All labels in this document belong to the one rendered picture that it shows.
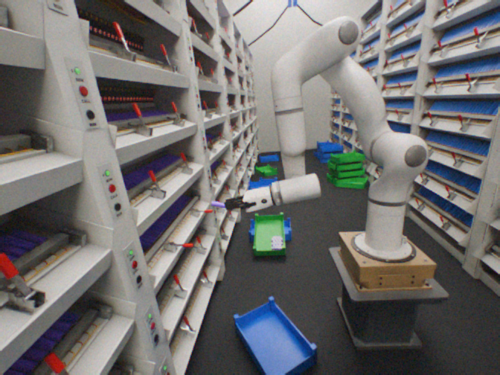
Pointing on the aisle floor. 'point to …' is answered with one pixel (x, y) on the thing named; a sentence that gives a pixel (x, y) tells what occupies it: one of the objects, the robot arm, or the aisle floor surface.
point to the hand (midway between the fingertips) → (231, 203)
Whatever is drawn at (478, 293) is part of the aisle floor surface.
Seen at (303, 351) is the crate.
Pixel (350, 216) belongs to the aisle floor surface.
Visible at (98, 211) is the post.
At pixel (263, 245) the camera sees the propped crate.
